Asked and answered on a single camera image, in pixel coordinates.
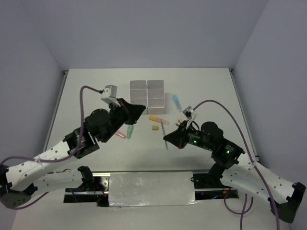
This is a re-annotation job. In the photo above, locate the right white organizer tray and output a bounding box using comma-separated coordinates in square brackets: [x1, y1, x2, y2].
[147, 80, 165, 115]

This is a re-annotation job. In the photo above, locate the blue highlighter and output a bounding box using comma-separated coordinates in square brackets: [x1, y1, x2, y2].
[172, 95, 182, 113]

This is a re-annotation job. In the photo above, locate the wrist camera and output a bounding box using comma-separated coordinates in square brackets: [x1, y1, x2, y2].
[100, 85, 120, 107]
[183, 106, 198, 128]

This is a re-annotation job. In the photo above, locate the orange pink highlighter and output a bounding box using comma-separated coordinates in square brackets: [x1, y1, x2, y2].
[149, 115, 170, 125]

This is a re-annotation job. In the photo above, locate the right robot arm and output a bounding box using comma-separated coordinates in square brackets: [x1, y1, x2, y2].
[164, 121, 306, 223]

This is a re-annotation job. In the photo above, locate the green pen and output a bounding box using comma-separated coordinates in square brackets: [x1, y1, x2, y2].
[161, 121, 168, 150]

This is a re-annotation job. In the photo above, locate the green highlighter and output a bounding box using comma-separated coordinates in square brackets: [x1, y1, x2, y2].
[126, 125, 134, 139]

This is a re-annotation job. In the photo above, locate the silver foil cover plate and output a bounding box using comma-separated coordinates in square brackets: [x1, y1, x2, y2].
[108, 172, 196, 207]

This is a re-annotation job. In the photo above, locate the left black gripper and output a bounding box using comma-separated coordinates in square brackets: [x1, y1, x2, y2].
[101, 98, 146, 143]

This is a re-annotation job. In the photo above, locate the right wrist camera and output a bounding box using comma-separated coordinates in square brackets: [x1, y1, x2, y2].
[183, 106, 198, 128]

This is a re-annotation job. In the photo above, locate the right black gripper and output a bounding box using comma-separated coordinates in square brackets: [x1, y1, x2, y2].
[164, 120, 214, 151]

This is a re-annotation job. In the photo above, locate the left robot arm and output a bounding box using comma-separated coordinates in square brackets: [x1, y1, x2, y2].
[0, 98, 146, 210]

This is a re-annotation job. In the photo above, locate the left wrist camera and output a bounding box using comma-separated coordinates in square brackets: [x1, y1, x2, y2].
[100, 85, 120, 107]

